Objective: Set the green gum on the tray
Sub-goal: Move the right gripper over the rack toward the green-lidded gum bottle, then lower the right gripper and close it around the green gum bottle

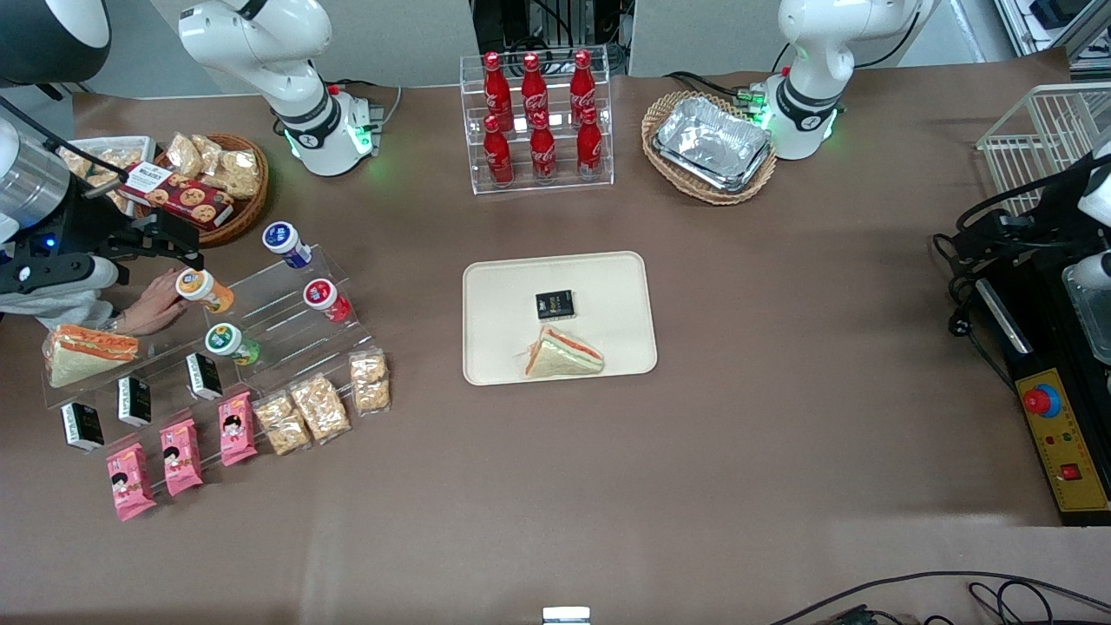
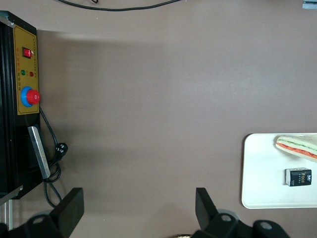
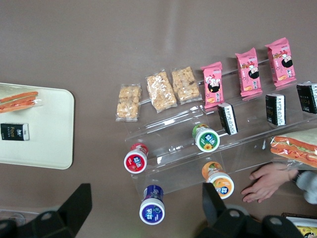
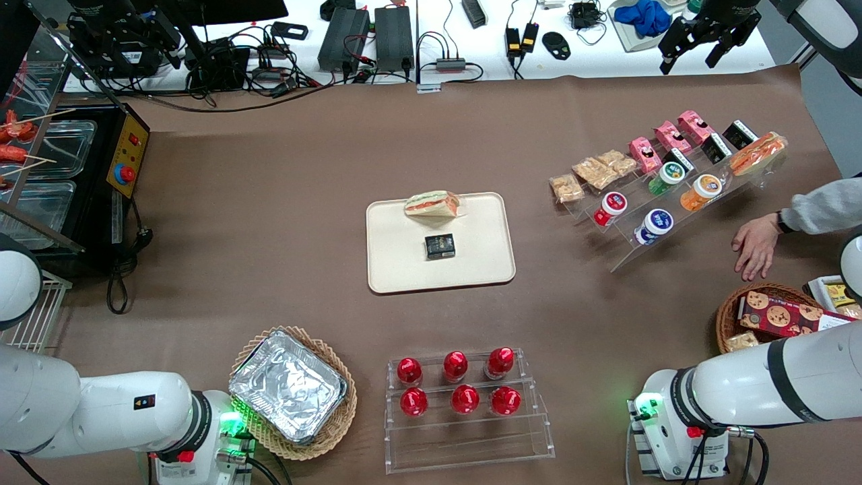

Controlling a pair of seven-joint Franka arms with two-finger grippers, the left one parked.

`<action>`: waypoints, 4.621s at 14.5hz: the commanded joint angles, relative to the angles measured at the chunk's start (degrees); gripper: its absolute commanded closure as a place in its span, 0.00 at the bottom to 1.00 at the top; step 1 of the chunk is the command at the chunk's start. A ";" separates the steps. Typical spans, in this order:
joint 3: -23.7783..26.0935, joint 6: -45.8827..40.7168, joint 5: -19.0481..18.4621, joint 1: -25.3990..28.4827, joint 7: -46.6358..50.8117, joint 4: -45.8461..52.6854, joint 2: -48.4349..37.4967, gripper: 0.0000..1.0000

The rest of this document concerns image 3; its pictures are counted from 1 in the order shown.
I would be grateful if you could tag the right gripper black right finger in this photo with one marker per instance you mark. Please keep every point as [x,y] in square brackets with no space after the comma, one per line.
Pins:
[215,213]

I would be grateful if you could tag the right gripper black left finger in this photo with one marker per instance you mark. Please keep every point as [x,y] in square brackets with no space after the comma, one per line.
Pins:
[74,213]

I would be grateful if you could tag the green gum bottle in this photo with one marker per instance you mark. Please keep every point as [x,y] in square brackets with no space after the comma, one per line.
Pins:
[207,141]

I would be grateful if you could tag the white fluffy sleeved forearm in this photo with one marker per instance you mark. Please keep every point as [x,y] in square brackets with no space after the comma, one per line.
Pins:
[309,183]

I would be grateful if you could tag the orange gum bottle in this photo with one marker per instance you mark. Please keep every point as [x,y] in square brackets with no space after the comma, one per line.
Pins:
[220,183]

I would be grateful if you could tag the blue gum bottle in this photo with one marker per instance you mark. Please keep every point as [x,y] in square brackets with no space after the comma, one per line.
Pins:
[151,210]

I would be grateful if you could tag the cream rectangular plastic tray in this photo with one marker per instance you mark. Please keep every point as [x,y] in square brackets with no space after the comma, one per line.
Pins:
[49,148]

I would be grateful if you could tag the red gum bottle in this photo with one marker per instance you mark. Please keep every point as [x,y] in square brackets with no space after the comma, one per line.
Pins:
[135,161]

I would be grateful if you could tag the bare person hand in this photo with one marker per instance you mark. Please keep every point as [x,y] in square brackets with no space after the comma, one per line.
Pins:
[270,183]

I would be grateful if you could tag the clear acrylic bottle rack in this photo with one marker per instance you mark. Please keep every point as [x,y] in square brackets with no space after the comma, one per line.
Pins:
[12,215]

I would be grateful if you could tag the brown wicker snack basket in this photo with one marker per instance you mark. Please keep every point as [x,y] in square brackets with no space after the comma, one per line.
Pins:
[297,215]

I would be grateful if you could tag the clear acrylic stepped shelf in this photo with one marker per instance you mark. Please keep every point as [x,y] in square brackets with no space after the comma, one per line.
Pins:
[173,138]

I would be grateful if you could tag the black tissue pack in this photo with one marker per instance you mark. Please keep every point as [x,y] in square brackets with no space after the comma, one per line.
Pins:
[307,99]
[15,132]
[275,109]
[227,119]

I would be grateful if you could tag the wrapped triangle sandwich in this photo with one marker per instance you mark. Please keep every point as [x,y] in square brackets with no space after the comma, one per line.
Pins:
[17,102]
[294,148]

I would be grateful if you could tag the clear wrapped peanut brittle pack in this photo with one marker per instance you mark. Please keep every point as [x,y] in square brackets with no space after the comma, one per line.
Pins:
[128,109]
[161,91]
[185,84]

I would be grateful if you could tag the pink cartoon snack pack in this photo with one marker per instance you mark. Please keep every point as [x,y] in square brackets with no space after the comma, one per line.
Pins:
[248,74]
[213,86]
[281,64]

